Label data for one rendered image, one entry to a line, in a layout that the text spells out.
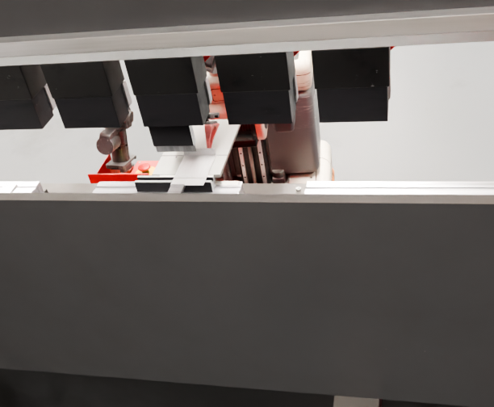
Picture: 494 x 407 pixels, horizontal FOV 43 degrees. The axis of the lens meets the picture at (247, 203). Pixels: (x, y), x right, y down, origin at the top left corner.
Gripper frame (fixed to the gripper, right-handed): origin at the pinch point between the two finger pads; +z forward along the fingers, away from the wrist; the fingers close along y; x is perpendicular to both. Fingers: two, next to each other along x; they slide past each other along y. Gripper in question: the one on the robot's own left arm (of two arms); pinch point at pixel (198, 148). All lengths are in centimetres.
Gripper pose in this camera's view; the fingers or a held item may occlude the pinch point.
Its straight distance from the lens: 165.3
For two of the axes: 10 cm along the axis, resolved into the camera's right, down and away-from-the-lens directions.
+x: 2.5, -1.9, 9.5
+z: 0.3, 9.8, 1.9
